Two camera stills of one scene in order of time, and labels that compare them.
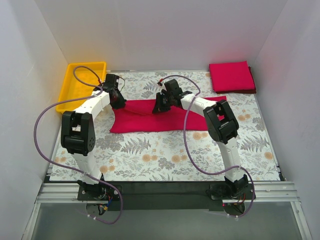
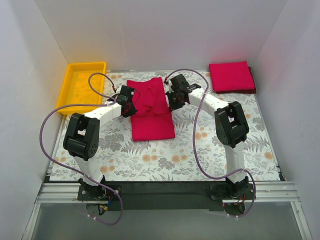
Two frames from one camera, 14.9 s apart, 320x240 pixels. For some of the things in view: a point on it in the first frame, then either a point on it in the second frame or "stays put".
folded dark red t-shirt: x=246 y=91 stays put
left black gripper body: x=118 y=100 to x=129 y=110
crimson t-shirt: x=137 y=116 to x=153 y=120
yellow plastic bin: x=71 y=89 stays put
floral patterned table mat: x=170 y=156 stays put
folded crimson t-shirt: x=231 y=76 stays put
